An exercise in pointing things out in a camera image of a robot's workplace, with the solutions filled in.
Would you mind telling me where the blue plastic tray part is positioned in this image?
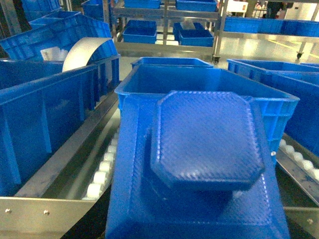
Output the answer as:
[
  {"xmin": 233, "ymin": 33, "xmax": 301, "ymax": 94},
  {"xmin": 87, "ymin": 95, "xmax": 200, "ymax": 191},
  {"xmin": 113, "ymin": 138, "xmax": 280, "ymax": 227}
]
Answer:
[{"xmin": 106, "ymin": 91, "xmax": 290, "ymax": 239}]

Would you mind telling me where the blue bin behind centre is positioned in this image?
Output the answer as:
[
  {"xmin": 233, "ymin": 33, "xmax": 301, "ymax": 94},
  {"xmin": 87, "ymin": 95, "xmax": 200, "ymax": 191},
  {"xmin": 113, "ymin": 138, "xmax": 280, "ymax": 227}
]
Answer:
[{"xmin": 131, "ymin": 57, "xmax": 214, "ymax": 68}]

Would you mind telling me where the white curved sheet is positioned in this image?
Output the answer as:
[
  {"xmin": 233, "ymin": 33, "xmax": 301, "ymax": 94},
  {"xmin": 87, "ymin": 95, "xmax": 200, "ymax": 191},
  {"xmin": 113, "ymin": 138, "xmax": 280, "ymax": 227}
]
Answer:
[{"xmin": 62, "ymin": 37, "xmax": 113, "ymax": 72}]

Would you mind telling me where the blue bin left long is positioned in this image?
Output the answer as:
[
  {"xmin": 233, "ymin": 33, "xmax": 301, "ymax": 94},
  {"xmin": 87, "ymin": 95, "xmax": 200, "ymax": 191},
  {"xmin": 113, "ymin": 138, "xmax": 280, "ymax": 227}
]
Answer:
[{"xmin": 0, "ymin": 55, "xmax": 120, "ymax": 196}]

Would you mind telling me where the blue bin right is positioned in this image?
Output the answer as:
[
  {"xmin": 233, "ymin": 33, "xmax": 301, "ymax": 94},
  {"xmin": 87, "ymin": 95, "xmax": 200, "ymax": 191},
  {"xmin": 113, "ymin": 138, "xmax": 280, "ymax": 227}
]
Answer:
[{"xmin": 227, "ymin": 59, "xmax": 319, "ymax": 156}]

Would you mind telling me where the tilted blue bin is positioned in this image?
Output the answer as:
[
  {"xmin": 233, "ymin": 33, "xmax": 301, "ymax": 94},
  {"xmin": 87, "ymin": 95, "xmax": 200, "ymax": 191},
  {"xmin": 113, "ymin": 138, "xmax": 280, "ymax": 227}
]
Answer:
[{"xmin": 0, "ymin": 14, "xmax": 111, "ymax": 61}]

